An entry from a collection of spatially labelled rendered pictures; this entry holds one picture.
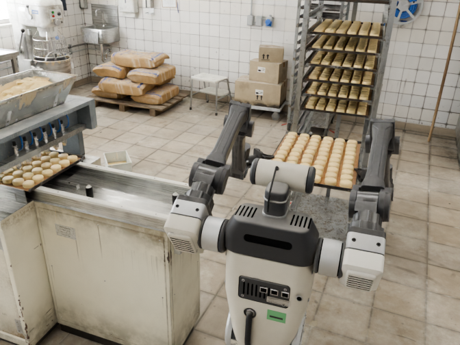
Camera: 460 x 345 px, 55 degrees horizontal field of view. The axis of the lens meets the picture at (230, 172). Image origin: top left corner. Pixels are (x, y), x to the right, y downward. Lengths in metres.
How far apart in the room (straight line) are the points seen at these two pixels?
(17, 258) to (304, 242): 1.50
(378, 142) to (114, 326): 1.59
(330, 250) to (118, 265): 1.23
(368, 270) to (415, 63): 4.77
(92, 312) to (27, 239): 0.49
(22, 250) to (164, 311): 0.71
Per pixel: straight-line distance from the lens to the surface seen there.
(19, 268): 2.27
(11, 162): 2.12
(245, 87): 5.66
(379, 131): 1.44
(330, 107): 2.77
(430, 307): 3.03
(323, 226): 3.25
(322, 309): 2.79
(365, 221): 1.13
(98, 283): 2.24
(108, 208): 1.96
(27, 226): 2.23
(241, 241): 1.10
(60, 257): 2.30
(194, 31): 6.36
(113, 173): 2.25
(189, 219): 1.13
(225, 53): 6.21
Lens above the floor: 1.86
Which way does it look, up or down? 26 degrees down
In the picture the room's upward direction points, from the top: 2 degrees clockwise
